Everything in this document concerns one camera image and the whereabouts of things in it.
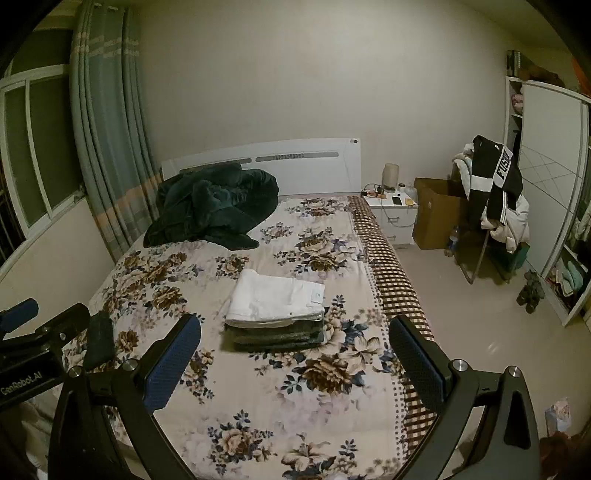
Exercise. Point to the white nightstand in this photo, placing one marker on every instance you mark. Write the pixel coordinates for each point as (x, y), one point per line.
(392, 219)

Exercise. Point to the white framed window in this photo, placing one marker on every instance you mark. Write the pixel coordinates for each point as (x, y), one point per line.
(32, 152)

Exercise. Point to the black and white jacket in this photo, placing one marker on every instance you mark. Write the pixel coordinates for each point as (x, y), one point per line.
(496, 177)

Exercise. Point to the floral covered bed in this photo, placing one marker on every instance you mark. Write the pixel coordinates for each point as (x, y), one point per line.
(258, 360)

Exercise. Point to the folded green fleece pants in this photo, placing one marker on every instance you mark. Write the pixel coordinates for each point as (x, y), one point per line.
(277, 339)

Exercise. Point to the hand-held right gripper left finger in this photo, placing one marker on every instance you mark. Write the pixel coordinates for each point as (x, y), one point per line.
(173, 364)

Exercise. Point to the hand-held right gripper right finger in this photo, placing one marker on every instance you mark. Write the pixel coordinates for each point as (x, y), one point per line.
(415, 362)

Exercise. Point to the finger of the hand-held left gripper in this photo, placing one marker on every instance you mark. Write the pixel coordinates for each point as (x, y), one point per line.
(18, 314)
(64, 321)

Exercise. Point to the white wardrobe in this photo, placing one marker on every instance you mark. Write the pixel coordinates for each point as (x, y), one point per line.
(554, 184)

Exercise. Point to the beige table lamp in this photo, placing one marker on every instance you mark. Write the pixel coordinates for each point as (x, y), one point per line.
(391, 177)

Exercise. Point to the green bin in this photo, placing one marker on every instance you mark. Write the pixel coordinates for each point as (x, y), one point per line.
(517, 261)

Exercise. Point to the white pants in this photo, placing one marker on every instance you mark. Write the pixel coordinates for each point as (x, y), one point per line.
(277, 295)

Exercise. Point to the plastic bottle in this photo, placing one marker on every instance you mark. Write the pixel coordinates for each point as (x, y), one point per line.
(452, 241)

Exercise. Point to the printed plastic bag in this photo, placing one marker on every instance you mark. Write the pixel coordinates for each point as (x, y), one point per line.
(557, 415)

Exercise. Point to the pair of dark slippers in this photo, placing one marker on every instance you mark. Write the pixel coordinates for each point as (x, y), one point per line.
(531, 291)

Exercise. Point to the brown checked bed sheet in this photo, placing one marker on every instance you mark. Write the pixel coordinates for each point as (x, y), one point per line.
(392, 286)

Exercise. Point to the green striped curtain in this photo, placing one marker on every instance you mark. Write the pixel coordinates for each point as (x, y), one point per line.
(111, 138)

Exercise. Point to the dark green quilt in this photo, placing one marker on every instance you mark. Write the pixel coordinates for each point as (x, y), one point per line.
(207, 207)

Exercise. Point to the white bed headboard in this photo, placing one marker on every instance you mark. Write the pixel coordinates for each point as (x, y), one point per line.
(295, 161)

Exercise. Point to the dark green folded cloth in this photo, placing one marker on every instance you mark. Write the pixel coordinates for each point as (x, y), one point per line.
(99, 340)

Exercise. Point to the large cardboard box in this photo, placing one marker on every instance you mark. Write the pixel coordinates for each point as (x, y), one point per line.
(436, 214)

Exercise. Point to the chair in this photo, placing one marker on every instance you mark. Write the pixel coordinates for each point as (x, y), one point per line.
(480, 258)

